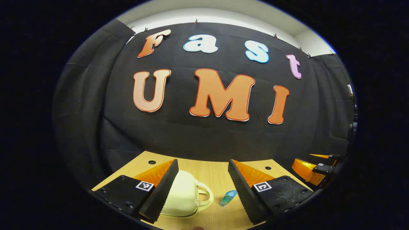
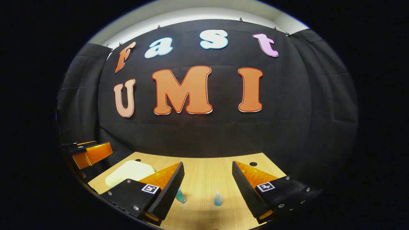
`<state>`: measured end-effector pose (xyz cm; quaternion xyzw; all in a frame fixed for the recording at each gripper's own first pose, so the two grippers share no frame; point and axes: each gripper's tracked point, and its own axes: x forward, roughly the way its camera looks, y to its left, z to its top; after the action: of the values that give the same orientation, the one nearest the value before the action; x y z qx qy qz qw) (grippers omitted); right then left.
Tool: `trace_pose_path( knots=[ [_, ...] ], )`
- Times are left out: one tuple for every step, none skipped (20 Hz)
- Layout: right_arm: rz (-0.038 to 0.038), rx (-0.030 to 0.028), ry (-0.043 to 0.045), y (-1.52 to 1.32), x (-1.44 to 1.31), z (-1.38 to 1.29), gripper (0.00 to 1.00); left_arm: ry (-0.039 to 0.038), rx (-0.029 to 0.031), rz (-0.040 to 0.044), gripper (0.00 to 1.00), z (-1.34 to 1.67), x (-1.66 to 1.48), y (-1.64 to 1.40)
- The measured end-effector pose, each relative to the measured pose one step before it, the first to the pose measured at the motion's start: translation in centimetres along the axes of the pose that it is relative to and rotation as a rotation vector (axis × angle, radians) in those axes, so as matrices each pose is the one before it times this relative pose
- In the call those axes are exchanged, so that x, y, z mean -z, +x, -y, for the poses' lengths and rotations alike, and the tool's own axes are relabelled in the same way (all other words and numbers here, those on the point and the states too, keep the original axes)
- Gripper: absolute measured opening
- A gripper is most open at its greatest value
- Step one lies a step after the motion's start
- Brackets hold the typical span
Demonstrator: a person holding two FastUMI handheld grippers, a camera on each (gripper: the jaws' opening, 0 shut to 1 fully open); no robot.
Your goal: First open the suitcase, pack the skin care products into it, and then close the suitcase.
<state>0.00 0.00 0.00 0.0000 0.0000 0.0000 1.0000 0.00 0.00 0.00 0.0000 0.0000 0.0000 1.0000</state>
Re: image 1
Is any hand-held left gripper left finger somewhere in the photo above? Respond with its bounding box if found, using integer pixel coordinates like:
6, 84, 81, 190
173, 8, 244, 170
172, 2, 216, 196
92, 159, 179, 224

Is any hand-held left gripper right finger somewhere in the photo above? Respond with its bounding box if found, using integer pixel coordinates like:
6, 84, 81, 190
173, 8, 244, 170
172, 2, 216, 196
228, 159, 314, 226

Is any translucent blue skincare tube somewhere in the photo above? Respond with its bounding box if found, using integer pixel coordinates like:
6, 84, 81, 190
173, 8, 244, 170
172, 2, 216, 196
220, 190, 237, 207

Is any small cream yellow suitcase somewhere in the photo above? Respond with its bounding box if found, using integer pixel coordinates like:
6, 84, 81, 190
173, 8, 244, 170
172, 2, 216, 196
160, 170, 214, 218

